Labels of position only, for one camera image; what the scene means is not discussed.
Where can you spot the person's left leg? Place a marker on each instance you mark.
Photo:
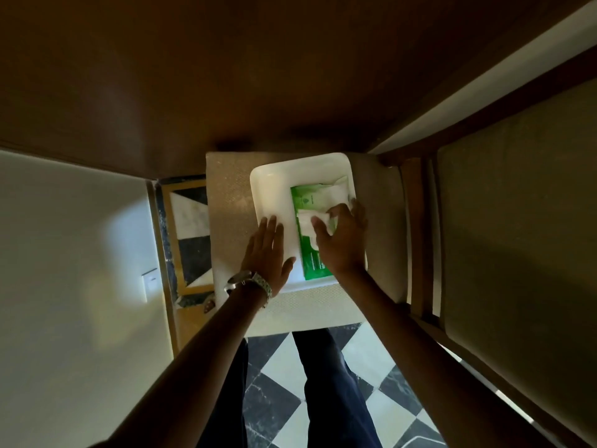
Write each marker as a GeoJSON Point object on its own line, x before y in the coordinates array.
{"type": "Point", "coordinates": [228, 405]}

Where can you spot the person's right leg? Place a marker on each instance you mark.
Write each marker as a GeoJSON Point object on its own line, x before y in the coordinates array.
{"type": "Point", "coordinates": [333, 391]}

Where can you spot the person's left thumb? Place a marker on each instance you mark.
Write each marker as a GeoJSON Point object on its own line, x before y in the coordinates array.
{"type": "Point", "coordinates": [289, 268]}

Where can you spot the person's right forearm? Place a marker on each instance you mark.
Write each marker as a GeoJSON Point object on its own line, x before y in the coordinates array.
{"type": "Point", "coordinates": [419, 363]}

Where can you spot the white wall switch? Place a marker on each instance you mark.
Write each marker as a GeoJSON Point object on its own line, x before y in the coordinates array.
{"type": "Point", "coordinates": [150, 285]}

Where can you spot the person's left hand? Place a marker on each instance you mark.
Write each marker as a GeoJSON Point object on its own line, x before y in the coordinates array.
{"type": "Point", "coordinates": [266, 261]}

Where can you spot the silver wristwatch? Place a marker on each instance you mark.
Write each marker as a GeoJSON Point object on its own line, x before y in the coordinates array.
{"type": "Point", "coordinates": [254, 279]}

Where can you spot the person's leg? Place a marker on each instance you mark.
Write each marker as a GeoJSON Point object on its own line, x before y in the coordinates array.
{"type": "Point", "coordinates": [333, 391]}
{"type": "Point", "coordinates": [228, 405]}

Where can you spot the beige upholstered stool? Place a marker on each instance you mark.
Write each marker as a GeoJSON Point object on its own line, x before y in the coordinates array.
{"type": "Point", "coordinates": [228, 228]}

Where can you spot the small brown object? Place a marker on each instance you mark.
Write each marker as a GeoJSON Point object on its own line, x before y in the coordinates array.
{"type": "Point", "coordinates": [209, 306]}

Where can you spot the person's right hand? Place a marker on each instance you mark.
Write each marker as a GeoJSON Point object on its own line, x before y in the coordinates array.
{"type": "Point", "coordinates": [345, 242]}

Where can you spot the wooden framed beige panel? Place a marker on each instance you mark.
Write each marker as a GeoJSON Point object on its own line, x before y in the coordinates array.
{"type": "Point", "coordinates": [513, 237]}

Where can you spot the white wet wipe sheet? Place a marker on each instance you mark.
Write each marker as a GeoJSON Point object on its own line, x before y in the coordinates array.
{"type": "Point", "coordinates": [305, 221]}

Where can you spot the wooden baseboard trim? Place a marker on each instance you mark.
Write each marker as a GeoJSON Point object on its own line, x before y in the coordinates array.
{"type": "Point", "coordinates": [163, 275]}

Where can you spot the person's right thumb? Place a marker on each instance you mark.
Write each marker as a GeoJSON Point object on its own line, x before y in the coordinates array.
{"type": "Point", "coordinates": [319, 230]}

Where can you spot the person's left middle finger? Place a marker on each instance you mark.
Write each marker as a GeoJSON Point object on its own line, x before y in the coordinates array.
{"type": "Point", "coordinates": [271, 235]}

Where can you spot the green wet wipe packet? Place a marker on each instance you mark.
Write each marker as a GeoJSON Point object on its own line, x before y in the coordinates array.
{"type": "Point", "coordinates": [310, 261]}

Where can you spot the person's left forearm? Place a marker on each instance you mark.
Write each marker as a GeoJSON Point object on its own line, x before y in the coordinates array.
{"type": "Point", "coordinates": [196, 368]}

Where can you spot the white rectangular tray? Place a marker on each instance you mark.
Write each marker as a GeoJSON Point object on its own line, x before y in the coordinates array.
{"type": "Point", "coordinates": [275, 195]}

